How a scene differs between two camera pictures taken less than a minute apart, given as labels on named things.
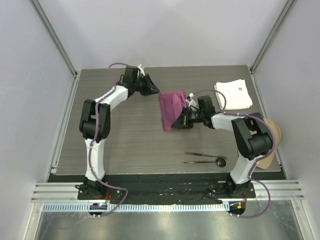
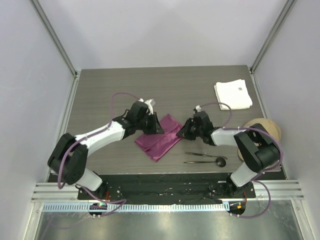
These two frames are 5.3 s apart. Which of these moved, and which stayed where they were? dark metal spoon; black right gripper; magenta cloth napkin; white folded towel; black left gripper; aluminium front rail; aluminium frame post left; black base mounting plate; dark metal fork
Moved: magenta cloth napkin; black right gripper; black left gripper
Stayed: dark metal spoon; aluminium frame post left; black base mounting plate; dark metal fork; white folded towel; aluminium front rail
